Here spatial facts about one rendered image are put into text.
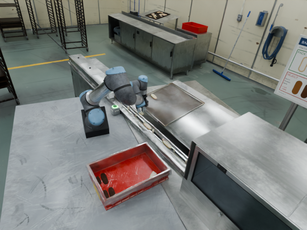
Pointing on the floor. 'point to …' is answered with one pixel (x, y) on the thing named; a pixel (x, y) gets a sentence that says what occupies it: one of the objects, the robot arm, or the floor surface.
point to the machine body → (79, 82)
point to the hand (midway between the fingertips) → (140, 111)
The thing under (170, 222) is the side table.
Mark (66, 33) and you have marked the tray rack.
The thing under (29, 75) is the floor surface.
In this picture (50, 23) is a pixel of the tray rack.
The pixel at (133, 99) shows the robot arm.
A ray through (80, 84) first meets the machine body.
